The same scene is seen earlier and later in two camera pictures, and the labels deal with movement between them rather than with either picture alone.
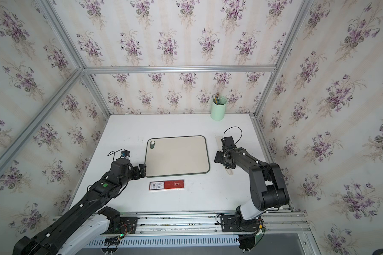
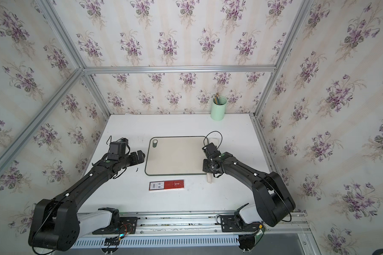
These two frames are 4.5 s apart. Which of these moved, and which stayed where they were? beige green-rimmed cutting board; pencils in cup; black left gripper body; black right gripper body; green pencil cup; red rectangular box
Moved: black right gripper body; black left gripper body
Stayed: red rectangular box; green pencil cup; pencils in cup; beige green-rimmed cutting board
